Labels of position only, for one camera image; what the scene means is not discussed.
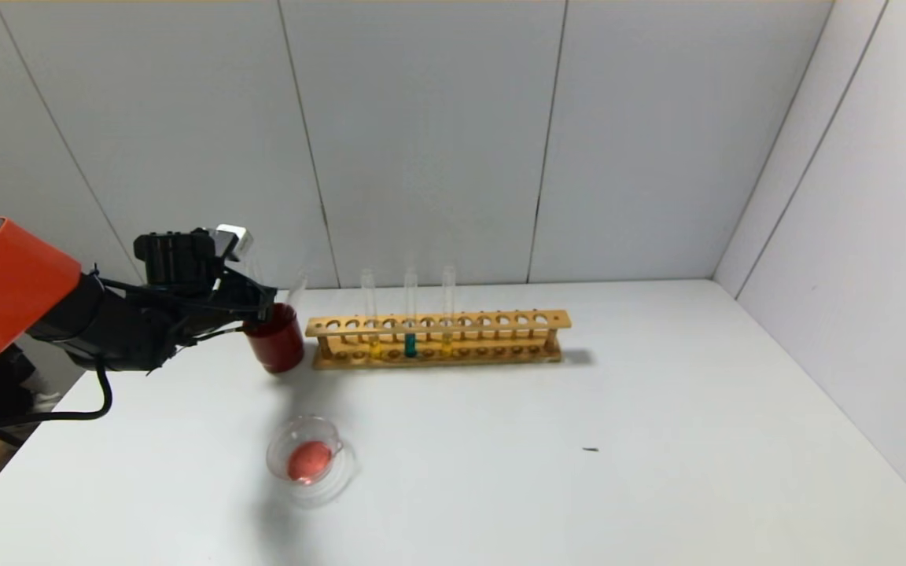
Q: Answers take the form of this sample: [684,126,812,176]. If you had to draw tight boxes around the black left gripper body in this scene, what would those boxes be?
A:
[209,266,278,331]

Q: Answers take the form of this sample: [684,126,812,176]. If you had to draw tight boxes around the test tube with red pigment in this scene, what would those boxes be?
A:
[242,242,267,315]

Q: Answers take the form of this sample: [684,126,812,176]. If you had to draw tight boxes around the test tube with yellow pigment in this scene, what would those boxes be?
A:
[441,266,456,356]
[360,270,382,359]

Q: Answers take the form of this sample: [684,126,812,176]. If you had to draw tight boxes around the empty glass test tube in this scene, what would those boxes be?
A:
[284,269,309,311]

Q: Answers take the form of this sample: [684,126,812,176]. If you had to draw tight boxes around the test tube with teal pigment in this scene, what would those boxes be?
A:
[403,268,418,358]

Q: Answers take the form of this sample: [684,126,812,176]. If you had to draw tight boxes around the wooden test tube rack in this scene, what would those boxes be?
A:
[305,310,572,370]

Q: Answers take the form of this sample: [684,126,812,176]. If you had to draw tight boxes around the dark red plastic cup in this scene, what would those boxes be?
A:
[245,303,306,374]

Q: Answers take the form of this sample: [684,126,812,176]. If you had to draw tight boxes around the clear glass beaker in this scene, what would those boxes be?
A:
[267,414,359,504]

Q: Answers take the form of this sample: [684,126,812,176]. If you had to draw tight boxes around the white shoe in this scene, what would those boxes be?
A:
[24,373,62,429]

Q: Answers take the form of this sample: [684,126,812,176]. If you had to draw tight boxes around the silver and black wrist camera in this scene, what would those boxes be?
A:
[214,224,254,263]

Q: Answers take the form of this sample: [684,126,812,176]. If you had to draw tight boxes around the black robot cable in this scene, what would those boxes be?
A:
[0,368,113,432]

